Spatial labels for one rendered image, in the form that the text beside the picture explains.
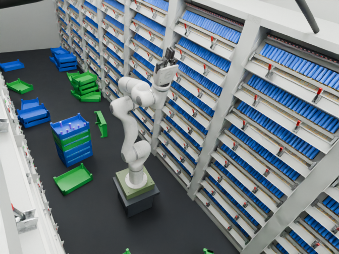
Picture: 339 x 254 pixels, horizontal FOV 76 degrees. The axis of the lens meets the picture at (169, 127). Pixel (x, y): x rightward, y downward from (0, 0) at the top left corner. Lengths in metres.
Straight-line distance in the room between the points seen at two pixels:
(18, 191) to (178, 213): 1.86
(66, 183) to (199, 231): 1.36
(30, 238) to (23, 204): 0.07
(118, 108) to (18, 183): 1.01
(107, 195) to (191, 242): 0.89
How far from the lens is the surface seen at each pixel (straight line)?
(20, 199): 0.48
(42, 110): 3.28
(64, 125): 2.45
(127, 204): 1.91
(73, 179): 2.46
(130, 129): 1.52
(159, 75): 0.95
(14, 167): 0.53
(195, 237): 2.17
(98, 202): 2.27
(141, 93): 1.03
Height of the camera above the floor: 1.93
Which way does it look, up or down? 39 degrees down
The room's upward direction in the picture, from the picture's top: 11 degrees clockwise
